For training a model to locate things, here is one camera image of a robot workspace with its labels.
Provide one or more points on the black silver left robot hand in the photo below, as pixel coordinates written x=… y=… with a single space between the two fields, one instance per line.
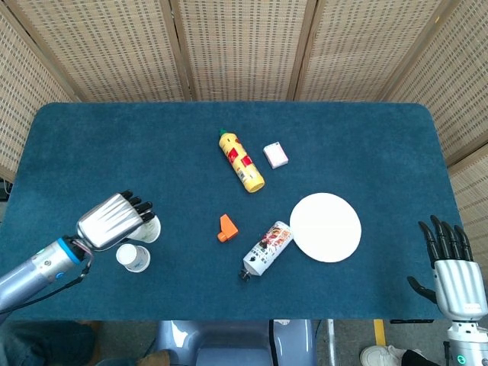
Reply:
x=108 y=221

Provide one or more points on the blue table cloth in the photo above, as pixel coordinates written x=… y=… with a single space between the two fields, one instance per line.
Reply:
x=95 y=152

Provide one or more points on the black flat strip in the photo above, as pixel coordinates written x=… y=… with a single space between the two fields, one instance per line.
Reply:
x=411 y=321

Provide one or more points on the white paper cup blue flower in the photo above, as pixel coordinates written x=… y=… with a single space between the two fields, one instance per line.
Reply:
x=150 y=230
x=133 y=258

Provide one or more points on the light blue robot base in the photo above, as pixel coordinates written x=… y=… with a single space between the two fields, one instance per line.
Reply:
x=232 y=343

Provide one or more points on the pink white small box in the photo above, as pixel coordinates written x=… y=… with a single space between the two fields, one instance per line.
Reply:
x=275 y=154

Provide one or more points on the blue jeans leg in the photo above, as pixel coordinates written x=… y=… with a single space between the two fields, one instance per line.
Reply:
x=45 y=343

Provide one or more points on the white sneaker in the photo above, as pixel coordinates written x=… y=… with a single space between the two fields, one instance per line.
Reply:
x=377 y=356

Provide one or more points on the white printed bottle black cap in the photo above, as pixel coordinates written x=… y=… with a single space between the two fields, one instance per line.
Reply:
x=268 y=248

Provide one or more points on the orange plastic block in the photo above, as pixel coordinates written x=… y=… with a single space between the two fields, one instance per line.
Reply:
x=228 y=228

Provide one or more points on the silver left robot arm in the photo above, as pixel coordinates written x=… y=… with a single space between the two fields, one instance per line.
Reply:
x=34 y=274

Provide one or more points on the woven bamboo folding screen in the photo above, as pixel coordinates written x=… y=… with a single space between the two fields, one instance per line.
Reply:
x=244 y=49

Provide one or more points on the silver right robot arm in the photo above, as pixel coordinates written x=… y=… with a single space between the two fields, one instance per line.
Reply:
x=467 y=343

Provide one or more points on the yellow plastic bottle red label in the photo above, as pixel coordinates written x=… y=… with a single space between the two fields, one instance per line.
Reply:
x=244 y=164

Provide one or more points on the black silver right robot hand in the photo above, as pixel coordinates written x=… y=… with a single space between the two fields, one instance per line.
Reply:
x=459 y=289

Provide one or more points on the white pole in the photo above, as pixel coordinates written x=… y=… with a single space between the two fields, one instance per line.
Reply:
x=331 y=343

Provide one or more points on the white round paper plate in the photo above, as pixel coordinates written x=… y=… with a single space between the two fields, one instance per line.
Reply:
x=325 y=227

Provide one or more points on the brown shoe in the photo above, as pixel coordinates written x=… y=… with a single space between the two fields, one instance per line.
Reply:
x=156 y=358

